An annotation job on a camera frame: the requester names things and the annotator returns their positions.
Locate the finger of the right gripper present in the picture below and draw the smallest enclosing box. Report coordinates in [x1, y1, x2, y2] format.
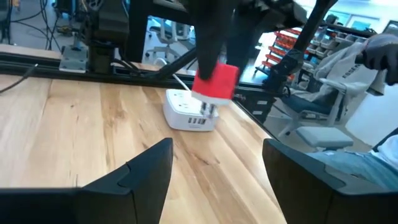
[185, 0, 238, 80]
[226, 12, 259, 76]

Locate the person's gloved hand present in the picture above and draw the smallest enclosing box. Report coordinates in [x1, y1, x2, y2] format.
[354, 32, 398, 86]

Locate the grey padded stool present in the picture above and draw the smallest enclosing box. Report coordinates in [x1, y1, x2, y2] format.
[294, 125, 354, 151]

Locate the grey white office chair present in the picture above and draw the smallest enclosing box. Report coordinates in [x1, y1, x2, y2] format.
[277, 77, 348, 138]

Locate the white square power strip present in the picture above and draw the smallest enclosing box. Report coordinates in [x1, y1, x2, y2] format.
[162, 88, 220, 133]

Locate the white power strip cord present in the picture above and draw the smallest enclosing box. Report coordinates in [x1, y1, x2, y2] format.
[154, 57, 192, 91]

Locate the grey jacket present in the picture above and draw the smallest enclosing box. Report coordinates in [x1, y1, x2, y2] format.
[313, 41, 387, 98]

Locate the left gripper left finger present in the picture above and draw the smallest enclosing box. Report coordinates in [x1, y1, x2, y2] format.
[0, 138, 174, 224]

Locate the red USB wall charger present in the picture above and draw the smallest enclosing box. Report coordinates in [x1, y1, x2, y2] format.
[191, 61, 241, 119]

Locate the grey metal base plate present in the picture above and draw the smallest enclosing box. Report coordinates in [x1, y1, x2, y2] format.
[58, 45, 90, 74]

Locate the black power cable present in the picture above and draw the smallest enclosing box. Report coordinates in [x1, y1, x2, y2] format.
[0, 63, 40, 95]

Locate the person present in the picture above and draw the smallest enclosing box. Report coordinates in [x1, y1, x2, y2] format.
[307, 126, 398, 192]

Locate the small parts bin rack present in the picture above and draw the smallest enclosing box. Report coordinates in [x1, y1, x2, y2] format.
[261, 27, 374, 73]

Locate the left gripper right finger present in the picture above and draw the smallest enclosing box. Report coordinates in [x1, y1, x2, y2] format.
[262, 138, 398, 224]

